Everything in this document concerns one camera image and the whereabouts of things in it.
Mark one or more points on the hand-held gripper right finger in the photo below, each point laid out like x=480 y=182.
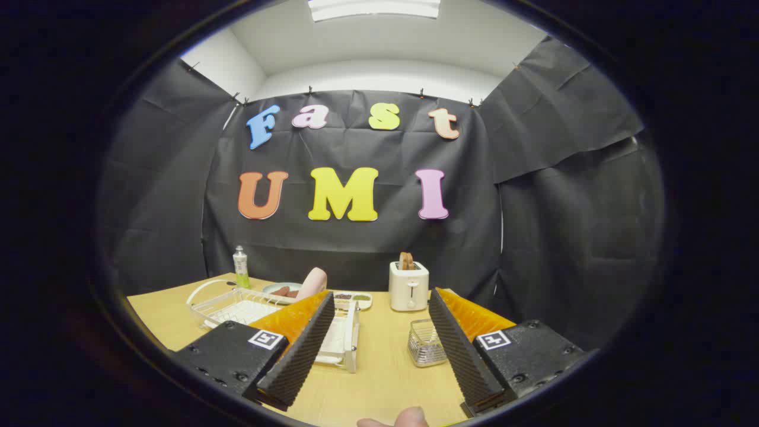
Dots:
x=462 y=356

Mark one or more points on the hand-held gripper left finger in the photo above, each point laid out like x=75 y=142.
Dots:
x=299 y=356

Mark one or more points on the pink plate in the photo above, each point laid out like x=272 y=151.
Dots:
x=313 y=282

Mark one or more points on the teal plate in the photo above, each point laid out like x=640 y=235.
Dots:
x=270 y=289

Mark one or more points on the white divided condiment tray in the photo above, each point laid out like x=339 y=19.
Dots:
x=360 y=300

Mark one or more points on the white toaster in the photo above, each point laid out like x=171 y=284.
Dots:
x=409 y=290

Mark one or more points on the clear bottle with green liquid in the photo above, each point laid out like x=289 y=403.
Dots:
x=241 y=273

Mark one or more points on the brown toast slice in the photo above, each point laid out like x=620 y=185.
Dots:
x=406 y=261

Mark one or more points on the ceiling light panel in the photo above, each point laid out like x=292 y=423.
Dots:
x=373 y=8

